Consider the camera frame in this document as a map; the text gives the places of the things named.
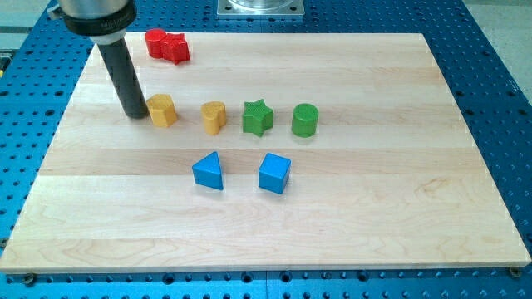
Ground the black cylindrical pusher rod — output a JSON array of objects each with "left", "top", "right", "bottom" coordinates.
[{"left": 97, "top": 38, "right": 149, "bottom": 119}]

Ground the red star block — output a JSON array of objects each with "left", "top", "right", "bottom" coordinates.
[{"left": 160, "top": 33, "right": 190, "bottom": 64}]

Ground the green star block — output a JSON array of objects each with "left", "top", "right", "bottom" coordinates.
[{"left": 242, "top": 99, "right": 273, "bottom": 137}]

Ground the yellow hexagon block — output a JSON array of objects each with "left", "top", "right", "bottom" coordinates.
[{"left": 146, "top": 94, "right": 178, "bottom": 127}]

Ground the red cylinder block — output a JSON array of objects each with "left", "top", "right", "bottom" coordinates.
[{"left": 145, "top": 28, "right": 167, "bottom": 59}]

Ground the yellow heart block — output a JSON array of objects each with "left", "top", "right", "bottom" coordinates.
[{"left": 200, "top": 101, "right": 227, "bottom": 135}]

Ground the blue triangle block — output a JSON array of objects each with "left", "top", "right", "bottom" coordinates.
[{"left": 192, "top": 151, "right": 224, "bottom": 190}]

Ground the light wooden board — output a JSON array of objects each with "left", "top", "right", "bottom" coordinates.
[{"left": 1, "top": 32, "right": 530, "bottom": 273}]

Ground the blue cube block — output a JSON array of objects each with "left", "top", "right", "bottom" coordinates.
[{"left": 259, "top": 153, "right": 292, "bottom": 194}]

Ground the green cylinder block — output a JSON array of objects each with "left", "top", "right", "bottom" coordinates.
[{"left": 291, "top": 103, "right": 319, "bottom": 138}]

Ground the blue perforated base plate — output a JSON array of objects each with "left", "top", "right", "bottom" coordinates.
[{"left": 1, "top": 1, "right": 531, "bottom": 298}]

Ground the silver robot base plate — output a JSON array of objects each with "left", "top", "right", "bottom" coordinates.
[{"left": 217, "top": 0, "right": 305, "bottom": 17}]

